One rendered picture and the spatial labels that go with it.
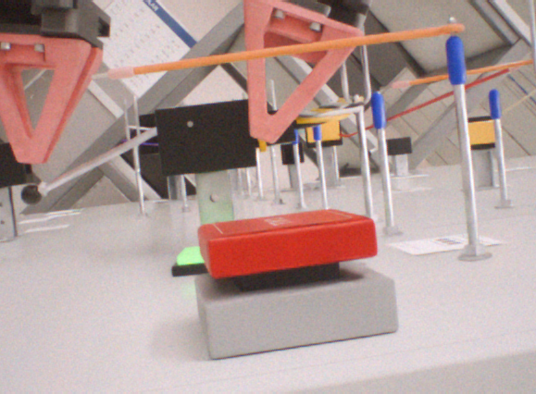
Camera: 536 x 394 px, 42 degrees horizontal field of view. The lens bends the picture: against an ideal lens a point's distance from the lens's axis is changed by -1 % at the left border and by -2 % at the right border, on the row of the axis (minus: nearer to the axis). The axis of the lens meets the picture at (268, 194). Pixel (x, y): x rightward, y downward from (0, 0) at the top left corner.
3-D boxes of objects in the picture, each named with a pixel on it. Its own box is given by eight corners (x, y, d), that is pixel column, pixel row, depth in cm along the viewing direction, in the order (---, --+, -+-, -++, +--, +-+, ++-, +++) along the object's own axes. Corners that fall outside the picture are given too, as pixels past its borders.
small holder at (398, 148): (362, 179, 121) (358, 141, 120) (406, 174, 122) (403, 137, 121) (369, 179, 116) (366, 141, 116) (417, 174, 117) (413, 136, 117)
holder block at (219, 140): (171, 175, 46) (164, 113, 46) (257, 166, 46) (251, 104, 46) (161, 177, 42) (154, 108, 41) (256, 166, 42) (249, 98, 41)
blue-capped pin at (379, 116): (377, 235, 44) (362, 94, 43) (401, 232, 44) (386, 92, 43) (380, 238, 42) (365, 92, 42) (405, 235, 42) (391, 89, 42)
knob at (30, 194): (26, 206, 45) (23, 184, 44) (47, 203, 45) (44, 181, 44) (18, 207, 43) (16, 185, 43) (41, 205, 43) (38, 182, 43)
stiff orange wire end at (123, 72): (96, 83, 34) (95, 72, 34) (463, 36, 32) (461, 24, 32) (86, 81, 33) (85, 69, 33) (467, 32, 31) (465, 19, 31)
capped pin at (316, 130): (337, 212, 63) (327, 114, 62) (324, 215, 62) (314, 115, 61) (327, 212, 64) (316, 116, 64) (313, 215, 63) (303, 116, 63)
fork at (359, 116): (358, 225, 50) (337, 24, 50) (355, 223, 52) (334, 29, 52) (386, 222, 50) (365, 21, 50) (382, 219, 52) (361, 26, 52)
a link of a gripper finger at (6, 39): (104, 166, 48) (112, 25, 47) (74, 166, 40) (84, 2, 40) (4, 159, 48) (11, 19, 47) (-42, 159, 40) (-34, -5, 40)
